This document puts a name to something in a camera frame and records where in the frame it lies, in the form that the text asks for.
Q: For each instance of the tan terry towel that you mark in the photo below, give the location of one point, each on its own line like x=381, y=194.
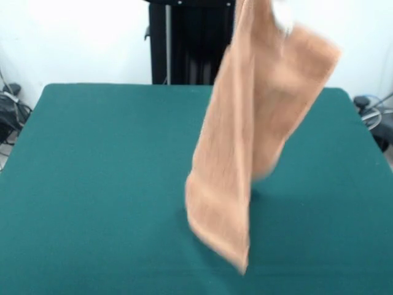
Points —
x=233, y=123

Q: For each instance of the dark green table cloth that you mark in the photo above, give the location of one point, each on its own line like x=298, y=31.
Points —
x=92, y=221

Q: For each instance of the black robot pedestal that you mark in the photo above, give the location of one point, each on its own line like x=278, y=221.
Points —
x=184, y=46

